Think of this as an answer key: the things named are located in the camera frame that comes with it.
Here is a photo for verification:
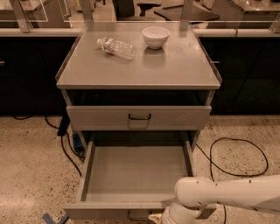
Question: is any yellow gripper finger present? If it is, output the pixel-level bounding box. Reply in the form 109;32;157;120
148;213;162;224

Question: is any grey drawer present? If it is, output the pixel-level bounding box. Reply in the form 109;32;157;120
63;140;217;221
66;106;211;130

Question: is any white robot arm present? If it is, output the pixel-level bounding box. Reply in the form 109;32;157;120
148;175;280;224

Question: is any grey top drawer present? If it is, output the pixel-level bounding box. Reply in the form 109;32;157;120
66;106;211;130

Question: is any grey metal drawer cabinet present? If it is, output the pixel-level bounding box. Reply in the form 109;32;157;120
57;22;221;143

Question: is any blue power box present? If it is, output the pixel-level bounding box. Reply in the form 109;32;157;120
72;133;84;152

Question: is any blue tape floor mark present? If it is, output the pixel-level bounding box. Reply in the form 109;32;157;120
41;213;68;224

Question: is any black power adapter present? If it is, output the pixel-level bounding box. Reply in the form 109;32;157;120
57;112;70;137

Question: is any clear plastic water bottle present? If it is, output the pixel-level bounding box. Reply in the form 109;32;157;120
97;37;136;60

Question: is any white ceramic bowl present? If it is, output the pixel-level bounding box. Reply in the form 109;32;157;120
142;26;170;49

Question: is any black office chair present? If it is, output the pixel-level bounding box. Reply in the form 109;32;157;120
112;0;162;21

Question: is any black cable right floor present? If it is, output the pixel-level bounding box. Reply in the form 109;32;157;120
195;136;269;224

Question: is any black cable floor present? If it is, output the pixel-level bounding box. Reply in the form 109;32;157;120
195;136;269;224
11;115;86;178

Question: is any black cable left floor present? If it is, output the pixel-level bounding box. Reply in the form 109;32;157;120
11;115;86;178

